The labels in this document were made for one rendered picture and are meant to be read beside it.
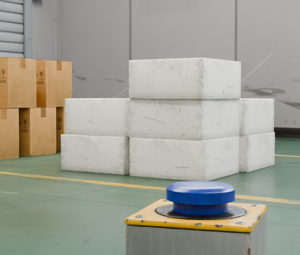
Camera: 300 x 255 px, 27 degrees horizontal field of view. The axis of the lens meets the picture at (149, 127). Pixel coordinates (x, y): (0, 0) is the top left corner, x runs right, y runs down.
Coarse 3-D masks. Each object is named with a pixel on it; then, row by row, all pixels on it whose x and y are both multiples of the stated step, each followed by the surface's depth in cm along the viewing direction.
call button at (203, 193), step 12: (168, 192) 36; (180, 192) 35; (192, 192) 35; (204, 192) 35; (216, 192) 35; (228, 192) 36; (180, 204) 36; (192, 204) 35; (204, 204) 35; (216, 204) 35
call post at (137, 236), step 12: (264, 216) 38; (132, 228) 35; (144, 228) 35; (156, 228) 34; (168, 228) 34; (180, 228) 34; (264, 228) 38; (132, 240) 35; (144, 240) 34; (156, 240) 34; (168, 240) 34; (180, 240) 34; (192, 240) 34; (204, 240) 34; (216, 240) 33; (228, 240) 33; (240, 240) 33; (252, 240) 33; (264, 240) 38; (132, 252) 35; (144, 252) 35; (156, 252) 34; (168, 252) 34; (180, 252) 34; (192, 252) 34; (204, 252) 34; (216, 252) 33; (228, 252) 33; (240, 252) 33; (252, 252) 33; (264, 252) 38
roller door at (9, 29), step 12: (0, 0) 629; (12, 0) 641; (24, 0) 651; (0, 12) 628; (12, 12) 644; (24, 12) 652; (0, 24) 628; (12, 24) 642; (24, 24) 653; (0, 36) 629; (12, 36) 642; (24, 36) 654; (0, 48) 629; (12, 48) 643; (24, 48) 654
